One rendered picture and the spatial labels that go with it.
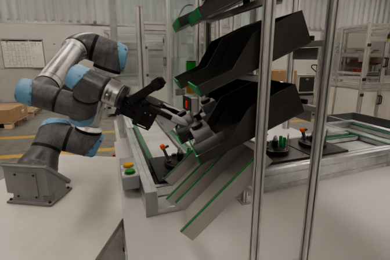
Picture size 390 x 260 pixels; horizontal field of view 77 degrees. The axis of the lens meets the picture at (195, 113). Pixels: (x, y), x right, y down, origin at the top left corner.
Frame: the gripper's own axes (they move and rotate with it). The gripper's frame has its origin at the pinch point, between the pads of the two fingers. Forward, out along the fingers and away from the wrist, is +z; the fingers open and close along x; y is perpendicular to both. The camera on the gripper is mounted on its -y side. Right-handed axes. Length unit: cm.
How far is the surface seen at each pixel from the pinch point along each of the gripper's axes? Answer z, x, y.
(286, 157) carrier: 55, -34, 8
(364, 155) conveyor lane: 94, -42, -8
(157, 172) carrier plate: 1.5, -18.9, 32.1
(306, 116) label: 28.1, 8.5, -16.8
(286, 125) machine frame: 90, -118, 6
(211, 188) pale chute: 14.6, 9.8, 13.1
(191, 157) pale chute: 8.5, -6.5, 14.2
